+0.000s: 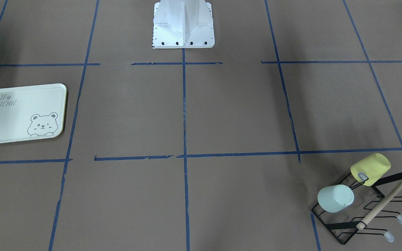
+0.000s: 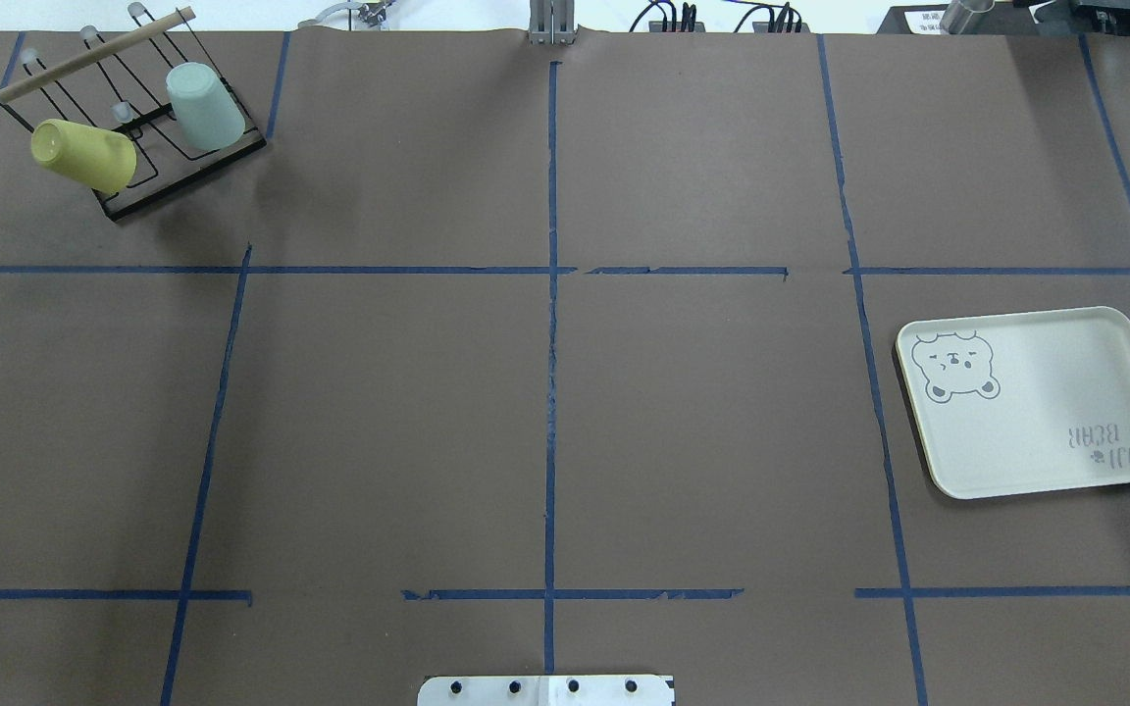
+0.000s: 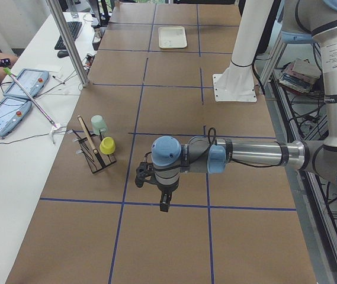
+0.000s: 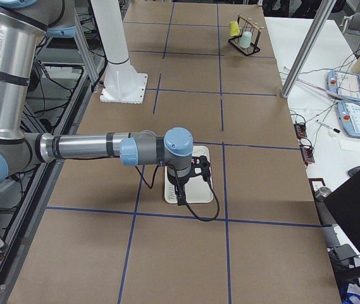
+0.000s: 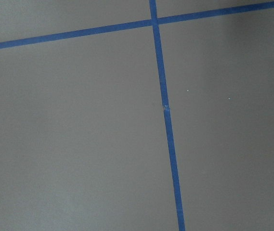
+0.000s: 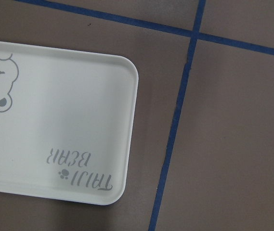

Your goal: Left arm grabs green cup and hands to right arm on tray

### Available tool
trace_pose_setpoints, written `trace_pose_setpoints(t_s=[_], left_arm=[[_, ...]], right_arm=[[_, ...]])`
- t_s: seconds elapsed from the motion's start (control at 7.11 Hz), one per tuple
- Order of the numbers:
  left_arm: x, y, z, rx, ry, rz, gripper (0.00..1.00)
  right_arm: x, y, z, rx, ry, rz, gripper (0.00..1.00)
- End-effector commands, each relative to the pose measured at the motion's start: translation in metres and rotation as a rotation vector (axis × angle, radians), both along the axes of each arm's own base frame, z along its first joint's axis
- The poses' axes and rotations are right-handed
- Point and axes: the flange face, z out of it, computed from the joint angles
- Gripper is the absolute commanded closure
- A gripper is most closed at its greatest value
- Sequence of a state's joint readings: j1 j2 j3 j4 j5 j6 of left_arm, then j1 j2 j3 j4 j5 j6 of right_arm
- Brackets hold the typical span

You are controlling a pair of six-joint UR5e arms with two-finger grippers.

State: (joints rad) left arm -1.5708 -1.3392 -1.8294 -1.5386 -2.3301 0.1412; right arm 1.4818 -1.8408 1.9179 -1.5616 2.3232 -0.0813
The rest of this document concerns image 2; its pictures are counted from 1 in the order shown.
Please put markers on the light green plastic cup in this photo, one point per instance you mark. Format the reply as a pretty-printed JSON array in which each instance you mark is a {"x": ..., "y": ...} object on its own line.
[{"x": 207, "y": 113}]

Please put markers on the cream bear serving tray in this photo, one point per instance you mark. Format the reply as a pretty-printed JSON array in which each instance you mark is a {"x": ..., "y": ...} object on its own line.
[{"x": 1022, "y": 402}]

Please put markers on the yellow plastic cup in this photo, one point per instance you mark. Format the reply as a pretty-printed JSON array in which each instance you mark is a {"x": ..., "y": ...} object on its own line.
[{"x": 97, "y": 158}]

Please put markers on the steel metal cup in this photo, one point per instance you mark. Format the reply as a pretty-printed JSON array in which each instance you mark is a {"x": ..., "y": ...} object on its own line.
[{"x": 963, "y": 17}]

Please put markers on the aluminium frame post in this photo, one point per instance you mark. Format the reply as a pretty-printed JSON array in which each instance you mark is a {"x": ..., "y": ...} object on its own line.
[{"x": 552, "y": 22}]

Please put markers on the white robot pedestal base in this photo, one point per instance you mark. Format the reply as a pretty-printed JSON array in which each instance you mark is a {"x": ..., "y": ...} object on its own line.
[{"x": 604, "y": 689}]

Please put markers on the black wire cup rack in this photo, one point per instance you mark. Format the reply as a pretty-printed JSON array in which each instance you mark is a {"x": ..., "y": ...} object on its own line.
[{"x": 117, "y": 81}]

